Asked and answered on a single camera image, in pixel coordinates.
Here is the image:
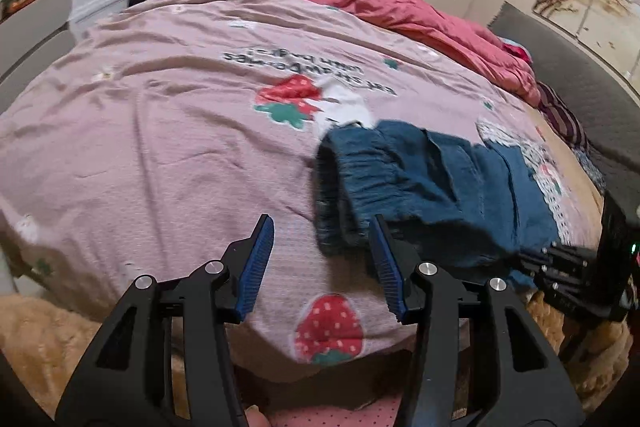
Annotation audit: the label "blue denim lace-trimmed pants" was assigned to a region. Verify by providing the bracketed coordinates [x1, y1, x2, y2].
[314, 120, 570, 287]

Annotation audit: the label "person's left hand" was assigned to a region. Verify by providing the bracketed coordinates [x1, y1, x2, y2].
[245, 405, 271, 427]

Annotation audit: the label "striped purple pillow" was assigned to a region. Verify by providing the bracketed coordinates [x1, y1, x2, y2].
[538, 82, 589, 153]

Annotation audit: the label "grey padded headboard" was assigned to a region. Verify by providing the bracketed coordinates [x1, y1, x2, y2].
[489, 2, 639, 214]

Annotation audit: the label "pink strawberry bear bedsheet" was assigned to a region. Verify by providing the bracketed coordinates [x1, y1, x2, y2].
[1, 0, 602, 381]

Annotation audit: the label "grey desk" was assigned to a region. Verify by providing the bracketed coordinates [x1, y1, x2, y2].
[0, 0, 76, 112]

